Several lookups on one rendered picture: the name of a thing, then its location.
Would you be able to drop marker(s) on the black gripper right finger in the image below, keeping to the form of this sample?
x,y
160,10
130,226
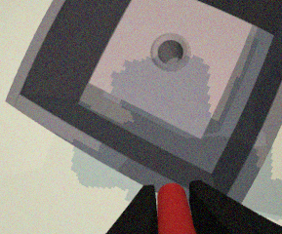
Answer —
x,y
215,213

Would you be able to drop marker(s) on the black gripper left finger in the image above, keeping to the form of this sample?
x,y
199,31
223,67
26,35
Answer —
x,y
140,217

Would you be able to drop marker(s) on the red peg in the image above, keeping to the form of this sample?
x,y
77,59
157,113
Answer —
x,y
173,214

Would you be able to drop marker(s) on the grey open square box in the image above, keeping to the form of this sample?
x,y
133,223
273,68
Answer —
x,y
52,87

